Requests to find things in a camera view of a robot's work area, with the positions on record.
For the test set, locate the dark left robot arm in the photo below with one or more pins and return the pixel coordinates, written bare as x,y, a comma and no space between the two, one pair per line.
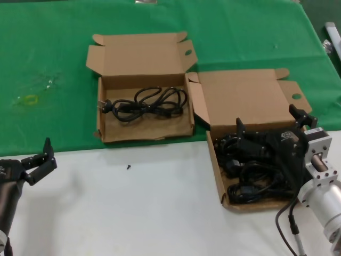
6,208

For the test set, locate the white tube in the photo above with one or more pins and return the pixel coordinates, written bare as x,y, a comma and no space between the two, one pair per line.
334,37

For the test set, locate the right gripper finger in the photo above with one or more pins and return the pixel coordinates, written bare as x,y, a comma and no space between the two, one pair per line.
306,118
249,140

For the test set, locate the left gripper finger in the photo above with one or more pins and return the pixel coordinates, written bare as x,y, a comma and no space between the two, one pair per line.
45,169
46,152

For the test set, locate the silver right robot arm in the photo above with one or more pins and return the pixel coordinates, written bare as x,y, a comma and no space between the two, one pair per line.
322,181

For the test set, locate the silver metal object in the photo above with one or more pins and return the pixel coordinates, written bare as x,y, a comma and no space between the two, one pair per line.
145,1

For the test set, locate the small clear plastic bag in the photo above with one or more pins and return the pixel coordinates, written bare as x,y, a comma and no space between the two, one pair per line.
327,46

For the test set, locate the cardboard box with round hole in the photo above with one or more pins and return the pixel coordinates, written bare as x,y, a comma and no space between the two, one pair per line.
141,56

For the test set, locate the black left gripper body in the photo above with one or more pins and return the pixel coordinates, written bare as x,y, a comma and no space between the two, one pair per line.
9,172

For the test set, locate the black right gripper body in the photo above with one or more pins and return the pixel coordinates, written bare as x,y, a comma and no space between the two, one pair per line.
289,150

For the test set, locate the yellow rubber band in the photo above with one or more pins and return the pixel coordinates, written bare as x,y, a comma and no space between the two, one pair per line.
30,99

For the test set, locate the clear plastic scrap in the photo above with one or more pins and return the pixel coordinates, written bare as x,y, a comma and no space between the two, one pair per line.
50,82

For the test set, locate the green tablecloth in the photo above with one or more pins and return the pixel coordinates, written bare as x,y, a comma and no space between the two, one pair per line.
40,40

